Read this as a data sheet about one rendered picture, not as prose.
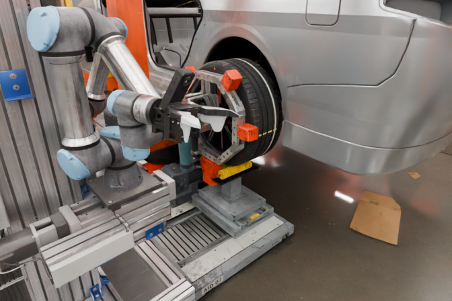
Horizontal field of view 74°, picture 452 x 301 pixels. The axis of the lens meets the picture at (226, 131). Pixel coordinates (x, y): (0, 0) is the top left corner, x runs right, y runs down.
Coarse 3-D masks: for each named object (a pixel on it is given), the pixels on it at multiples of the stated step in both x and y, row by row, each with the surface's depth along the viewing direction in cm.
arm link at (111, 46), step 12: (96, 12) 91; (96, 24) 90; (108, 24) 92; (96, 36) 91; (108, 36) 91; (120, 36) 94; (96, 48) 93; (108, 48) 92; (120, 48) 93; (108, 60) 94; (120, 60) 92; (132, 60) 93; (120, 72) 92; (132, 72) 92; (132, 84) 91; (144, 84) 92
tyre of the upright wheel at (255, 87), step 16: (208, 64) 179; (224, 64) 168; (240, 64) 172; (256, 64) 176; (256, 80) 165; (240, 96) 163; (256, 96) 160; (272, 96) 167; (256, 112) 159; (272, 112) 167; (272, 128) 170; (208, 144) 201; (256, 144) 167; (272, 144) 180; (240, 160) 177
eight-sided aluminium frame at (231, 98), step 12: (204, 72) 176; (192, 84) 182; (228, 96) 158; (240, 108) 158; (240, 120) 162; (204, 144) 198; (240, 144) 165; (204, 156) 191; (216, 156) 184; (228, 156) 171
